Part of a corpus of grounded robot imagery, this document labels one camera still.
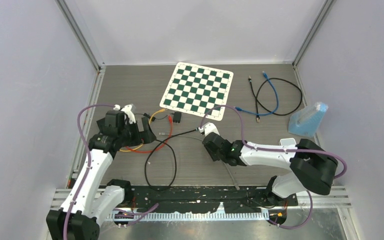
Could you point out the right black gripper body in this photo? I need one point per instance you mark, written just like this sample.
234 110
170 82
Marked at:
215 156

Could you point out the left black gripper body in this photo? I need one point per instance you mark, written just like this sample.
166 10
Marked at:
132 135

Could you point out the white router box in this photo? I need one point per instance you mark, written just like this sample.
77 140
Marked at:
287 141

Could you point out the black network switch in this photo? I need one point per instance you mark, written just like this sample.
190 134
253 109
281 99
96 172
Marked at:
146 135

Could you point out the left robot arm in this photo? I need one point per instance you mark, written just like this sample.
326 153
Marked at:
82 214

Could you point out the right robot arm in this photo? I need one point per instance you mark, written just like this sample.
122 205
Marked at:
309 168

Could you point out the green white chessboard mat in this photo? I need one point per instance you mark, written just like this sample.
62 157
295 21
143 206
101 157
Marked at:
196 90

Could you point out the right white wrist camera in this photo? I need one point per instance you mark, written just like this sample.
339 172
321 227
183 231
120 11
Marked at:
208 128

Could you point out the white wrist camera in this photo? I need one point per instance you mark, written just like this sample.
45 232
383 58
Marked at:
208 128
128 110

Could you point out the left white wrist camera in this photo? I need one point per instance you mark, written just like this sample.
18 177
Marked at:
128 110

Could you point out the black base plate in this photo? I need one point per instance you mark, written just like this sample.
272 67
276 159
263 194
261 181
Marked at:
203 199

